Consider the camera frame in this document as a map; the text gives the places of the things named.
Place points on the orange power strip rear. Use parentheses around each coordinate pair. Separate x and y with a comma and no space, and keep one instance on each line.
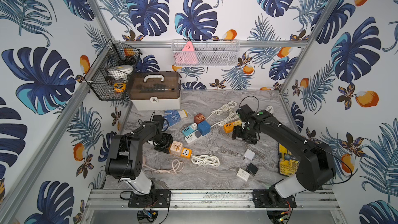
(229,127)

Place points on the orange power strip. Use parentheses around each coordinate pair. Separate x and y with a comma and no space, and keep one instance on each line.
(186,153)
(229,127)

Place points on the white mesh wall shelf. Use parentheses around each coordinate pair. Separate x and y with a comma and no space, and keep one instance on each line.
(211,52)

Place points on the teal USB socket strip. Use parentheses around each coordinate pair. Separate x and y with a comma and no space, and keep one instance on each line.
(190,129)

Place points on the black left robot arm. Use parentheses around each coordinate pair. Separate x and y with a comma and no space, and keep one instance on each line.
(125,157)

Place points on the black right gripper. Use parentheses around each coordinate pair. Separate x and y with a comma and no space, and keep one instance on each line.
(236,135)

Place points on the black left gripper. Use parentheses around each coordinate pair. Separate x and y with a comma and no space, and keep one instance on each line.
(163,144)

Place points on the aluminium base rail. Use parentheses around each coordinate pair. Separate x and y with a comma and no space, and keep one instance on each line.
(200,200)

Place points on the brown lid storage box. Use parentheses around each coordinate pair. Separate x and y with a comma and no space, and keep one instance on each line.
(155,91)

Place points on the black wire basket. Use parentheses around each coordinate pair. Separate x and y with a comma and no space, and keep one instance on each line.
(109,76)

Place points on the blue work glove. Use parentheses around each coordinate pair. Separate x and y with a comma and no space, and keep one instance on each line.
(172,117)

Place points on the red cube socket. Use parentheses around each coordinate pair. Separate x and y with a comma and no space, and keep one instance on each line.
(199,118)

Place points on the pink triangle item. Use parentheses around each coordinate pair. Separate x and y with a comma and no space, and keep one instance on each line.
(186,56)

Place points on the white plug adapter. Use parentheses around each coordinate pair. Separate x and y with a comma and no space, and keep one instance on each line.
(242,174)

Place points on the white 66W charger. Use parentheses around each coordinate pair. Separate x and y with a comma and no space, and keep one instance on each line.
(249,155)

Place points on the black plug adapter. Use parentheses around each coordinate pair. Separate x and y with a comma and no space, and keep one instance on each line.
(252,169)

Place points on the blue cube socket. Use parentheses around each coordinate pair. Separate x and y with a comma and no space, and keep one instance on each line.
(204,128)

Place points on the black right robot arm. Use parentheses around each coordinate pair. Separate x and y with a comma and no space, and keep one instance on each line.
(315,161)

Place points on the white USB socket strip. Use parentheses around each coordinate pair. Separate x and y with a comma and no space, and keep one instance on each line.
(191,138)

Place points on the orange power strip front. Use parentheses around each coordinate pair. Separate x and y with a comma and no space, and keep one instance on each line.
(186,153)

